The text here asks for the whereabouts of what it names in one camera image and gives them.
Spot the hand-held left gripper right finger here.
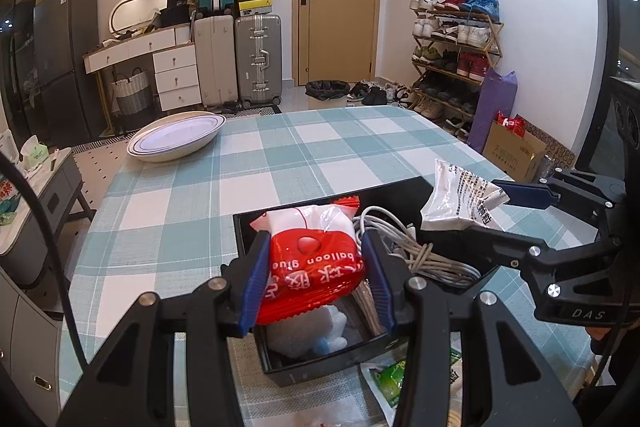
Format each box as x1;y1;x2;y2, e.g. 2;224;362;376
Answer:
361;229;583;427

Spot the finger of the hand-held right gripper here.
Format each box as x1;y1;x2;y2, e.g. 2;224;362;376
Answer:
417;224;626;299
492;168;628;233

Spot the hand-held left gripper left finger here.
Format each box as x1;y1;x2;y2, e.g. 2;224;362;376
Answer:
55;229;273;427

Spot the white foil packet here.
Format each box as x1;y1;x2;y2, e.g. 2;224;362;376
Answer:
420;158;511;233

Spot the red and white packet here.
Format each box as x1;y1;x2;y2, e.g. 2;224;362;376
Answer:
248;194;366;327

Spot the white cable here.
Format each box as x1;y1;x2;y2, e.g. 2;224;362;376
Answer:
352;206;483;285

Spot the black rectangular box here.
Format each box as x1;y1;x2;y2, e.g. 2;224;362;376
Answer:
232;177;501;388

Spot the open cardboard box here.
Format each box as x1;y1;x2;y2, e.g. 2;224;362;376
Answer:
482;114;548;182

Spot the purple bag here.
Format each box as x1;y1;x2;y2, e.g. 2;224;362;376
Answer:
467;69;518;155

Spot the white printed packet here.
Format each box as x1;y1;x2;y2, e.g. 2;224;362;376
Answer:
446;346;466;403

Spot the white oval plate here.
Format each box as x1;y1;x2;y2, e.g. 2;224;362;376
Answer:
126;111;227;164

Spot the wooden shoe rack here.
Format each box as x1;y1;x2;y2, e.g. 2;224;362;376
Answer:
411;4;505;135

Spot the shoe rack with shoes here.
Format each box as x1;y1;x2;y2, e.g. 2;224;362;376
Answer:
411;0;501;132

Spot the dark door mat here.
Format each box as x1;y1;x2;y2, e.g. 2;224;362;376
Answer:
212;104;283;116

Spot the cluster of dark shoes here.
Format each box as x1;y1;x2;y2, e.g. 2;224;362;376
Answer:
347;79;413;108

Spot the black trash bin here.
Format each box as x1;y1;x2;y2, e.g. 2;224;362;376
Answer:
305;80;351;110

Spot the white dresser with drawers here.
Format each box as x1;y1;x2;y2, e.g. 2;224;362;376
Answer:
82;27;203;138

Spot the grey coffee table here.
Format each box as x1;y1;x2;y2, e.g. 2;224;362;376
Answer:
0;149;96;290

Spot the silver suitcase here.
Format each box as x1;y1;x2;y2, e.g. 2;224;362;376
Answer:
234;13;283;108

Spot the woven basket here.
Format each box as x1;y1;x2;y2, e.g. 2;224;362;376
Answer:
110;68;153;118

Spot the beige suitcase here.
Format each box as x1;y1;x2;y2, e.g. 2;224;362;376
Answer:
192;14;238;108

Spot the grey drawer cabinet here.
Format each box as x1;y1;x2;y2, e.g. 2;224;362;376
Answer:
0;267;76;427

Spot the green and white tissue packet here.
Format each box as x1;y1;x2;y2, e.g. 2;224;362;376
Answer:
20;134;51;172

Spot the colourful printed bowl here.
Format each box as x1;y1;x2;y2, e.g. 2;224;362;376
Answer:
0;172;23;228

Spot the black and yellow shoe box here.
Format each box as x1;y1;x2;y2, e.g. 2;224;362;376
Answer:
239;1;275;17

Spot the black paper bag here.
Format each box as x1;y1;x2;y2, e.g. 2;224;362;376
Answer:
161;0;194;28

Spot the white oval mirror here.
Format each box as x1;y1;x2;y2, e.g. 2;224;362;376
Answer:
109;0;168;38

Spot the grey refrigerator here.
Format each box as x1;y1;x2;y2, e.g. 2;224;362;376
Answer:
32;0;106;142

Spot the black glass cabinet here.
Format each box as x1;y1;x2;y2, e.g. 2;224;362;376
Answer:
0;0;71;148

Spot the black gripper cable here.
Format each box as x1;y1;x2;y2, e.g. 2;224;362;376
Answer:
0;152;90;365

